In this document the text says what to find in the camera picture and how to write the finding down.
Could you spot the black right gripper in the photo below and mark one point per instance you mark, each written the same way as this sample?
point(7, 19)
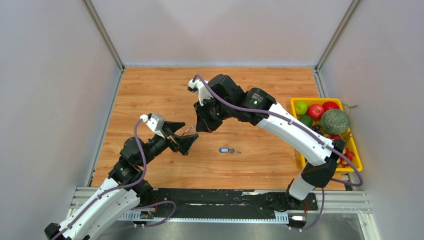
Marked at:
point(204, 123)

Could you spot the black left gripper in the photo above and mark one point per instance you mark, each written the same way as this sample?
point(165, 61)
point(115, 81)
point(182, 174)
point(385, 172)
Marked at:
point(183, 142)

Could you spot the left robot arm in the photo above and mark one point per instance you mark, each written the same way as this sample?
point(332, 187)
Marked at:
point(125, 188)

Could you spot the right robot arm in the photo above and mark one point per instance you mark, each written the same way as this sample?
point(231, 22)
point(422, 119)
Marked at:
point(221, 98)

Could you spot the loose blue key tag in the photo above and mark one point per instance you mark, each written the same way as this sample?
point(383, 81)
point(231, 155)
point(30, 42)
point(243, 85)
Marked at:
point(224, 150)

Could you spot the loose silver key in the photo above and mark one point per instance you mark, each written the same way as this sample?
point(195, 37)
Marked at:
point(233, 151)

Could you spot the light green apple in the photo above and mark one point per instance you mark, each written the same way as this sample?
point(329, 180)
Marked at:
point(301, 107)

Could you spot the dark green lime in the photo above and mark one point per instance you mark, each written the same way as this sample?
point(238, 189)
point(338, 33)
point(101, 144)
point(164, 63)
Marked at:
point(306, 120)

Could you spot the red apple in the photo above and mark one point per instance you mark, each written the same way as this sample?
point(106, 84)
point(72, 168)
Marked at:
point(315, 111)
point(329, 105)

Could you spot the purple grape bunch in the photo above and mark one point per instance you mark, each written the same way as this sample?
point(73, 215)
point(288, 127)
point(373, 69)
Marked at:
point(317, 128)

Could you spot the green netted melon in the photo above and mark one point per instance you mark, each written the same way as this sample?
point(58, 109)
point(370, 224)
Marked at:
point(335, 121)

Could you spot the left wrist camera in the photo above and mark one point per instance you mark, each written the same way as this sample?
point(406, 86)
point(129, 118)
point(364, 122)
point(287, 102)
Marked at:
point(154, 122)

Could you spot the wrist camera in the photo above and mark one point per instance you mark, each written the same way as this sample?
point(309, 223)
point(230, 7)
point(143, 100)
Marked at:
point(154, 122)
point(198, 87)

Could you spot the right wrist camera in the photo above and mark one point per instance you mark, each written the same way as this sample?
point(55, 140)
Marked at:
point(198, 87)

